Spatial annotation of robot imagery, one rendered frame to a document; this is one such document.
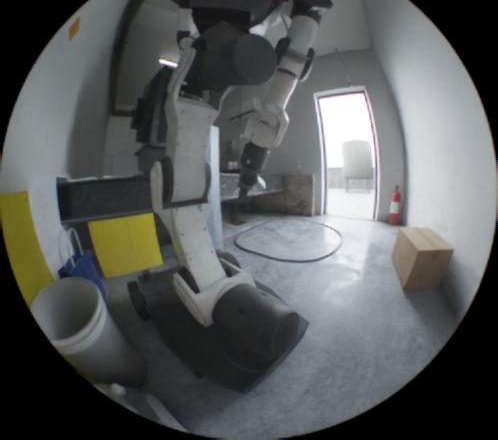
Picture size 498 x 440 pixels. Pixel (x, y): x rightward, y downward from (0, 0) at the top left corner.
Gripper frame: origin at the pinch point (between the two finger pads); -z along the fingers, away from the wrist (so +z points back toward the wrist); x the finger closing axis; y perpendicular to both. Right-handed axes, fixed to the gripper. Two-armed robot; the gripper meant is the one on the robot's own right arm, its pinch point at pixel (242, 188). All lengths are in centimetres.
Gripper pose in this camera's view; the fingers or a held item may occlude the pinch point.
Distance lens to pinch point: 58.9
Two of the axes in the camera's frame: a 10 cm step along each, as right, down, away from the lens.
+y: -9.5, -2.6, -1.7
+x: 0.2, -5.9, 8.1
